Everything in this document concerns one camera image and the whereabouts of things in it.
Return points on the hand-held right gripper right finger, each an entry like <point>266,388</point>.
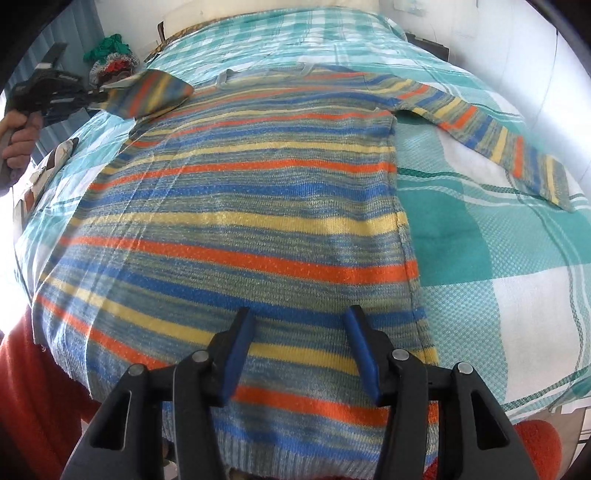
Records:
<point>365,360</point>

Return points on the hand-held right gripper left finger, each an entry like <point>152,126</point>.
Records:
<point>236,360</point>

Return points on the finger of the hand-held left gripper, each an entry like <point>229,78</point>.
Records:
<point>117,84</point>
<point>99,101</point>

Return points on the striped knitted sweater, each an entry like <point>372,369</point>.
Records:
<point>231,207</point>

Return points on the pile of colourful clothes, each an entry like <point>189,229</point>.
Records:
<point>113,60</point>

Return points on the person's left hand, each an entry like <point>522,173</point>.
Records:
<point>18,141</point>

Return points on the yellow woven mat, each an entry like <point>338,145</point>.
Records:
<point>159,48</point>

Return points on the teal checked blanket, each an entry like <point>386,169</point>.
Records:
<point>485,258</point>

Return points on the person's red fleece clothing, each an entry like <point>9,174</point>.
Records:
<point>37,392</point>

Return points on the dark bedside furniture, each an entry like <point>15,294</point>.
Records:
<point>429,46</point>

